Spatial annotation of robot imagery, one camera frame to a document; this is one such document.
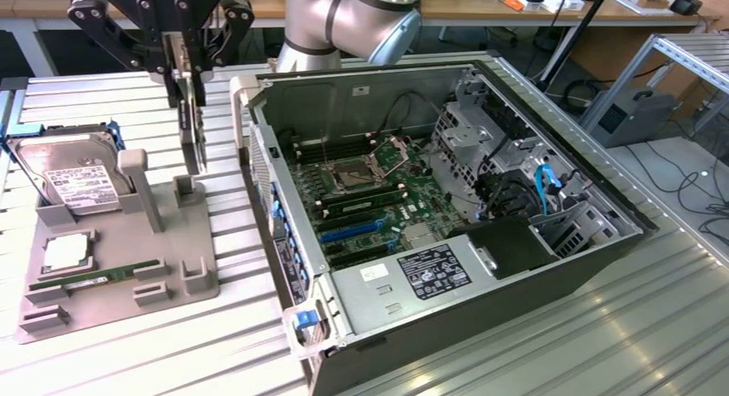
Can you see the black green graphics card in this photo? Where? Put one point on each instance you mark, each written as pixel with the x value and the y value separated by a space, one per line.
pixel 191 135

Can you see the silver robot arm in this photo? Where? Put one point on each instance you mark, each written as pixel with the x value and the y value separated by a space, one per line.
pixel 310 25

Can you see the hard drive in blue caddy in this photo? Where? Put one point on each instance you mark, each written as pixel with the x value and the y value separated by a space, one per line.
pixel 23 131

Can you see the silver hard disk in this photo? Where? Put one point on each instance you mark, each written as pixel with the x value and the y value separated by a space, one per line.
pixel 57 157

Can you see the black RAM slot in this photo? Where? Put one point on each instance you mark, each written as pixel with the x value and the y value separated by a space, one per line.
pixel 342 200
pixel 353 191
pixel 342 137
pixel 342 142
pixel 342 152
pixel 342 147

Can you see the thin metal locking lever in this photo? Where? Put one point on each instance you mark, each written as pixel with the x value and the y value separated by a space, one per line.
pixel 325 150

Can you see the metal socket cover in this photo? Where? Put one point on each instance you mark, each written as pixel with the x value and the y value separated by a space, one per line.
pixel 382 147

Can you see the CPU socket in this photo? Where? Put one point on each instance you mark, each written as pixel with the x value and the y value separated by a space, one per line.
pixel 350 176

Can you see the metal disk bay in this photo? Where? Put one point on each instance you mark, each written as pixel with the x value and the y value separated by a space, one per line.
pixel 576 231
pixel 461 135

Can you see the green RAM stick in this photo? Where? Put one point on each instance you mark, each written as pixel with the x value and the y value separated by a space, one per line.
pixel 114 271
pixel 365 202

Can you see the orange white small box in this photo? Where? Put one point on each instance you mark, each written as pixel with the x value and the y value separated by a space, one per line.
pixel 515 3

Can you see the grey parts rack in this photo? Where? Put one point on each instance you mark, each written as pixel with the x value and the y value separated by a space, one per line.
pixel 126 242

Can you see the long black expansion slot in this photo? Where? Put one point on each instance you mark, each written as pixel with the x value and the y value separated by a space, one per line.
pixel 365 258
pixel 350 220

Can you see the green motherboard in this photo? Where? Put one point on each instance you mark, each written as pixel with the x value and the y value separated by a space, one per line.
pixel 424 191

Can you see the silver CPU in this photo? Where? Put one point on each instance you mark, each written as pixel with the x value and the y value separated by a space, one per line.
pixel 66 251

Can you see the wooden desk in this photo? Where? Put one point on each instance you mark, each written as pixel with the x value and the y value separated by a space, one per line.
pixel 529 17

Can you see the blue expansion slot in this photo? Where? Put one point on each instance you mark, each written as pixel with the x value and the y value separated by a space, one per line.
pixel 353 231

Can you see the silver chipset heatsink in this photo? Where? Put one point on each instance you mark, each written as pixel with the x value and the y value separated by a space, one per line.
pixel 421 236

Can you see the black tripod pole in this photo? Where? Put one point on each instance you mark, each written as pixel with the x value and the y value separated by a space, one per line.
pixel 576 33

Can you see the black plastic shroud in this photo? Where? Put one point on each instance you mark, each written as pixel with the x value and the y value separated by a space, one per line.
pixel 501 246

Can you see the blue case latch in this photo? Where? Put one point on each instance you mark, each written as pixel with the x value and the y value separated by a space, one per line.
pixel 306 319

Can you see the grey power supply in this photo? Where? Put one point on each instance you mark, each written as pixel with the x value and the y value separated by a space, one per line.
pixel 365 310

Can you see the grey metal cabinet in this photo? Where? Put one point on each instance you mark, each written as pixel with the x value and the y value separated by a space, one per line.
pixel 644 114

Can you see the black desk device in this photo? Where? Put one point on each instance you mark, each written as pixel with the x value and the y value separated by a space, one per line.
pixel 687 5

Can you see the open black PC case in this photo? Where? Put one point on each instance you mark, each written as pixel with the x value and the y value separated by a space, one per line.
pixel 513 327

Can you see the aluminium profile frame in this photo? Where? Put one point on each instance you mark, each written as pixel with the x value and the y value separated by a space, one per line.
pixel 692 44

